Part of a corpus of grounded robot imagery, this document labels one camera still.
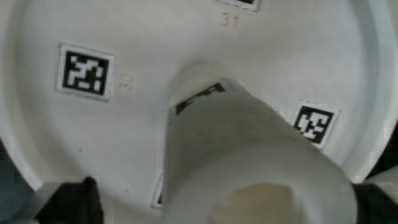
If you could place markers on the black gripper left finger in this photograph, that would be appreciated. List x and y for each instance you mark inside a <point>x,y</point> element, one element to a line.
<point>69,206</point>

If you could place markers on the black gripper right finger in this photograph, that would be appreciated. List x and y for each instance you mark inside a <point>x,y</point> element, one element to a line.
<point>377,207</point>

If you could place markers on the white cylindrical table leg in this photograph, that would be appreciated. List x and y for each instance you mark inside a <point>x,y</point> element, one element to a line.
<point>247,176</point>

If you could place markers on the white round table top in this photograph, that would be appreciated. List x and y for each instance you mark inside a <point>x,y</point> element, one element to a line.
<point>91,55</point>

